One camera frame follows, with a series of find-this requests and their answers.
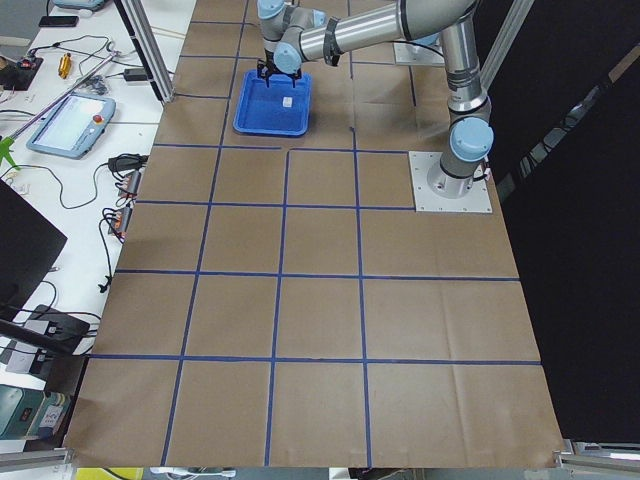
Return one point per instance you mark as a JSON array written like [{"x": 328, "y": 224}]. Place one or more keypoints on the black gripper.
[{"x": 267, "y": 71}]

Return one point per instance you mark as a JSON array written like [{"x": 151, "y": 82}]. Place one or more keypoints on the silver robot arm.
[{"x": 293, "y": 35}]

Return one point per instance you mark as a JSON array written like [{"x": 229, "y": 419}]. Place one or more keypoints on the blue plastic tray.
[{"x": 260, "y": 112}]

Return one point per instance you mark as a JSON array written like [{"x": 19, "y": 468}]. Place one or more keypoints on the black power adapter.
[{"x": 135, "y": 75}]

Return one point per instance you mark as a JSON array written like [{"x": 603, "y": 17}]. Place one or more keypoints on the teach pendant tablet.
[{"x": 72, "y": 128}]

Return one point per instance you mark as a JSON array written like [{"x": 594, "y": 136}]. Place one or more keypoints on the black phone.
[{"x": 58, "y": 21}]

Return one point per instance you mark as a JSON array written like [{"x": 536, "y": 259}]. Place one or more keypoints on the black monitor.
[{"x": 30, "y": 244}]

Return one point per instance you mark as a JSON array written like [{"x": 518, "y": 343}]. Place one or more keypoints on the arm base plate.
[
  {"x": 417, "y": 55},
  {"x": 436, "y": 192}
]

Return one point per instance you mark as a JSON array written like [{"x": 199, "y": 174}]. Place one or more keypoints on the aluminium frame post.
[{"x": 137, "y": 25}]

